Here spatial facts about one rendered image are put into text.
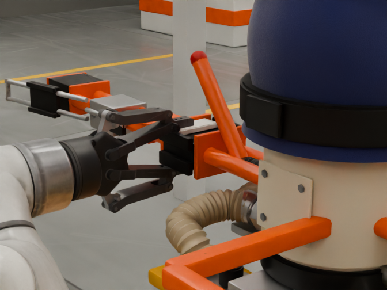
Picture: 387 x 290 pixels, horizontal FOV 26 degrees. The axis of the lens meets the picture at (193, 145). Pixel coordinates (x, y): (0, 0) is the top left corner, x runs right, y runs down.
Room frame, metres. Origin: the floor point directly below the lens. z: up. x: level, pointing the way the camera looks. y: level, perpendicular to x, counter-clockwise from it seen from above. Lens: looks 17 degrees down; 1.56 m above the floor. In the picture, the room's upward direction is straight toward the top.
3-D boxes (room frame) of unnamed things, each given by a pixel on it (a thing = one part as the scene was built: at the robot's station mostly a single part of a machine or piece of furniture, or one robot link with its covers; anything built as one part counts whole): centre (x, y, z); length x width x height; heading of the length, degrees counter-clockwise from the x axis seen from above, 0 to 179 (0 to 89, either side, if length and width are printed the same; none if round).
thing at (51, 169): (0.95, 0.18, 1.23); 0.09 x 0.06 x 0.09; 38
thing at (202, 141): (1.08, -0.01, 1.23); 0.10 x 0.08 x 0.06; 127
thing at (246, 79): (0.87, -0.16, 1.34); 0.23 x 0.23 x 0.04
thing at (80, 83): (1.36, 0.19, 1.23); 0.08 x 0.07 x 0.05; 37
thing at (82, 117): (1.28, 0.21, 1.23); 0.31 x 0.03 x 0.05; 49
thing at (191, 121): (1.07, 0.02, 1.27); 0.05 x 0.01 x 0.03; 128
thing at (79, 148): (0.99, 0.13, 1.23); 0.09 x 0.07 x 0.08; 128
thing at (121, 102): (1.25, 0.12, 1.23); 0.07 x 0.07 x 0.04; 37
